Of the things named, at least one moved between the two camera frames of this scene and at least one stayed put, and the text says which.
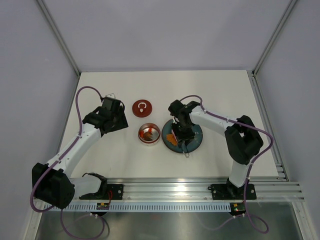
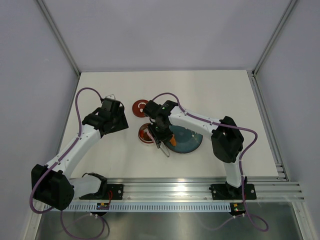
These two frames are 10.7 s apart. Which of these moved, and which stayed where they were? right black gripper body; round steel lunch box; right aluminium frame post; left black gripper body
Moved: right black gripper body
Stayed: round steel lunch box; left black gripper body; right aluminium frame post
